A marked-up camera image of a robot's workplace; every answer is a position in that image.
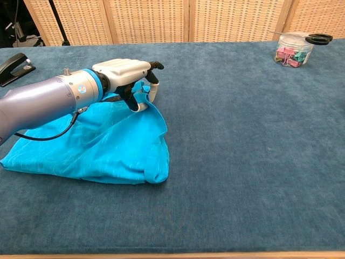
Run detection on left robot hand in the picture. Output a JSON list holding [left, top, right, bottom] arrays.
[[92, 58, 165, 113]]

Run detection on light blue printed T-shirt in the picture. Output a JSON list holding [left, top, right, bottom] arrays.
[[0, 80, 171, 185]]

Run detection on wicker folding screen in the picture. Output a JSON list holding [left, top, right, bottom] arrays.
[[23, 0, 345, 47]]

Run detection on black tripod stand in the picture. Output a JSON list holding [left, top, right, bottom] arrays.
[[48, 0, 72, 47]]

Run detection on black stapler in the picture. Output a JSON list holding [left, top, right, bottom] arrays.
[[0, 52, 37, 88]]

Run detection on dark blue table cover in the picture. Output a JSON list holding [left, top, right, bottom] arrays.
[[0, 39, 345, 256]]

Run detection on clear jar of binder clips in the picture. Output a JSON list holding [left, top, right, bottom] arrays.
[[273, 33, 315, 68]]

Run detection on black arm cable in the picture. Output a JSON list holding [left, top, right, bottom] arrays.
[[15, 106, 88, 141]]

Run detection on black handled scissors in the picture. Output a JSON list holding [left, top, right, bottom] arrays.
[[272, 30, 334, 46]]

